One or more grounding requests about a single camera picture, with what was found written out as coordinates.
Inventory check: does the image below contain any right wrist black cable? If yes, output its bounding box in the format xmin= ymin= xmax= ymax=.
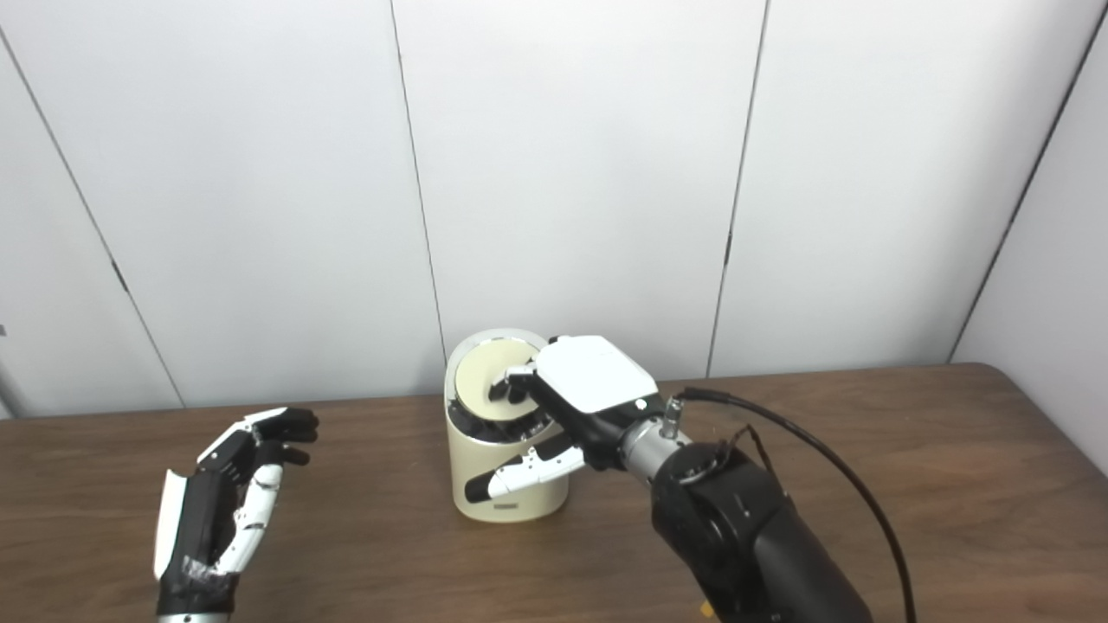
xmin=662 ymin=388 xmax=918 ymax=623

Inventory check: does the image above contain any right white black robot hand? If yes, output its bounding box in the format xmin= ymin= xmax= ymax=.
xmin=464 ymin=335 xmax=660 ymax=504

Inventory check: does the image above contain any cream-colored lidded bin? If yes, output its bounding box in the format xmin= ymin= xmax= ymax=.
xmin=444 ymin=328 xmax=570 ymax=523

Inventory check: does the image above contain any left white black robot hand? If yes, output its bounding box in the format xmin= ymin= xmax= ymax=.
xmin=153 ymin=407 xmax=319 ymax=617

